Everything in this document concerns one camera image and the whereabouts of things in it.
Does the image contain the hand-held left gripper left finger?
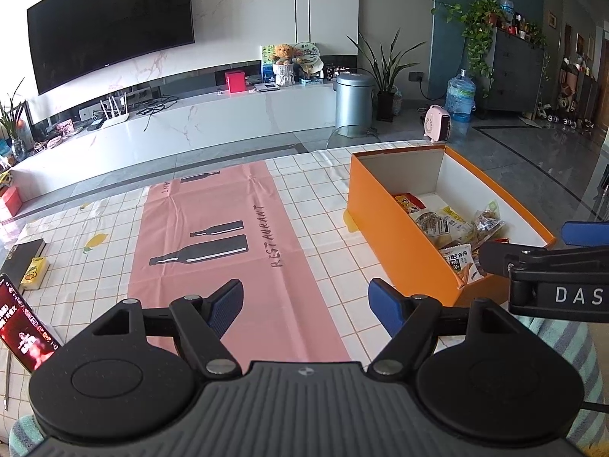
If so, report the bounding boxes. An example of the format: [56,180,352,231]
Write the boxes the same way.
[71,280,245,377]

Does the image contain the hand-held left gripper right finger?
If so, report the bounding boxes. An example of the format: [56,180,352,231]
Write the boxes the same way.
[367,278,538,376]

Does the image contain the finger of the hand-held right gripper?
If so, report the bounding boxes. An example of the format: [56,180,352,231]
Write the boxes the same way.
[480,242,609,277]
[561,221,609,246]

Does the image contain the orange cardboard box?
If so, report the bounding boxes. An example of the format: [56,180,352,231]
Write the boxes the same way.
[345,145,557,308]

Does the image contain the green white chip bag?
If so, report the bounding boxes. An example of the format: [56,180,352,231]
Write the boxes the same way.
[411,209,470,249]

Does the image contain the red snack packet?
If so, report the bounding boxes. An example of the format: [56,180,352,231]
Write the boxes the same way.
[394,193,427,213]

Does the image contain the teal striped blanket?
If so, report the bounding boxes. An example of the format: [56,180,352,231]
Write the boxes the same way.
[516,314,609,457]

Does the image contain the pink table runner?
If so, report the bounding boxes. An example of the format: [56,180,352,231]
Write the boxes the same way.
[128,161,353,363]

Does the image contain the pink space heater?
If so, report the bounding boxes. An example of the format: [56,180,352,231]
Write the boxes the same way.
[423,105,452,142]

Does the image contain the blue water jug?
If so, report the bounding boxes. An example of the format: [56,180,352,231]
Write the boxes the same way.
[445,69,477,123]

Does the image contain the clear glass side table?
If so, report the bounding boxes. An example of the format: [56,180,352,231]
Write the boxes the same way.
[326,124,382,152]

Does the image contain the dark grey dresser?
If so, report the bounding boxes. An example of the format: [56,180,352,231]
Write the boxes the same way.
[488,26,546,115]

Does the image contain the white marble tv console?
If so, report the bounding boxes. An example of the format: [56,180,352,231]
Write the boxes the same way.
[0,83,351,206]

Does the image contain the long leaf potted plant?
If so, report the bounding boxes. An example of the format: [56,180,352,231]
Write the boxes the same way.
[346,29,426,123]

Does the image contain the small yellow box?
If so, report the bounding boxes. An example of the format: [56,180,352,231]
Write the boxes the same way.
[21,257,49,292]

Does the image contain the smartphone with lit screen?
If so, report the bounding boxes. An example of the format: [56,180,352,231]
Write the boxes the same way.
[0,273,64,374]

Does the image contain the silver trash can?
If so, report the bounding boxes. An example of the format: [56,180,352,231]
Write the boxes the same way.
[334,72,376,137]

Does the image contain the black book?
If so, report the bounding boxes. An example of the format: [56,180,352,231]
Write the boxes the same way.
[7,239,47,289]

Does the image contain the white wifi router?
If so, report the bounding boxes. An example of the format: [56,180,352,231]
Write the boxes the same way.
[100,96,130,128]

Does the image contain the row of small bottles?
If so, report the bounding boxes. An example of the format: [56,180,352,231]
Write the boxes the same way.
[499,0,540,41]

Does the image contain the trailing ivy plant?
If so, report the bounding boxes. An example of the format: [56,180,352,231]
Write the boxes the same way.
[381,0,510,99]

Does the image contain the red storage box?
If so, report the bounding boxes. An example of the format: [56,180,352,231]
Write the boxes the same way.
[0,185,24,216]

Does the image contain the blue green picture card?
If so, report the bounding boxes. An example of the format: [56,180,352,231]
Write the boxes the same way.
[261,45,279,84]

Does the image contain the round paper fan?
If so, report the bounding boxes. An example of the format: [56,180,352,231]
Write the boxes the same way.
[291,41,324,77]

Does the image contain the orchid leaf plant glass vase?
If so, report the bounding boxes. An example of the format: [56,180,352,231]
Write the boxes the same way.
[0,78,30,160]

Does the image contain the black cables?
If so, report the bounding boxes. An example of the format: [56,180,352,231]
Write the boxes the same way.
[137,95,179,131]

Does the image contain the white charging cable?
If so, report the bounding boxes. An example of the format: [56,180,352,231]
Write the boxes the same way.
[4,356,16,411]

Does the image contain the black wall television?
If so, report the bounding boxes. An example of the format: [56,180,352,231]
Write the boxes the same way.
[26,0,196,96]

